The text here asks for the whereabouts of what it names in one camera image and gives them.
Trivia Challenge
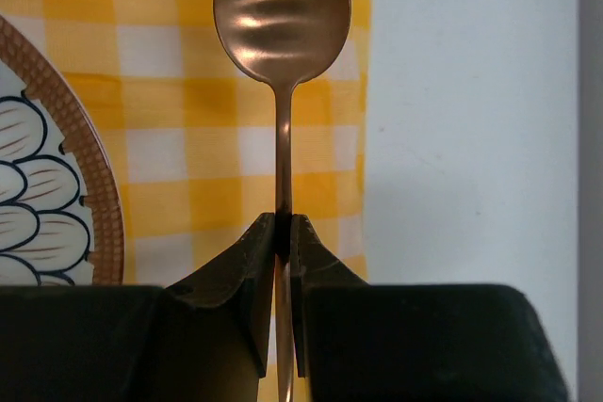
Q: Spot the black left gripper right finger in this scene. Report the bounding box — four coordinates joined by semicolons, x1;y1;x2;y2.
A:
290;215;371;401

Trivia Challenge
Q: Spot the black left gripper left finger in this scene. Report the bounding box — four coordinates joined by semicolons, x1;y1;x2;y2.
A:
150;213;274;401

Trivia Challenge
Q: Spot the copper spoon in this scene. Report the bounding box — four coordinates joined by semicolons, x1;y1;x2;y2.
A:
213;0;351;401

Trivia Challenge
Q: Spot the yellow checked cloth placemat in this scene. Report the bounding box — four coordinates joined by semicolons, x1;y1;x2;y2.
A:
1;0;371;284

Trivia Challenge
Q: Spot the patterned ceramic plate brown rim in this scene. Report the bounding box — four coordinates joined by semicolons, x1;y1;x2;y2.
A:
1;19;124;286

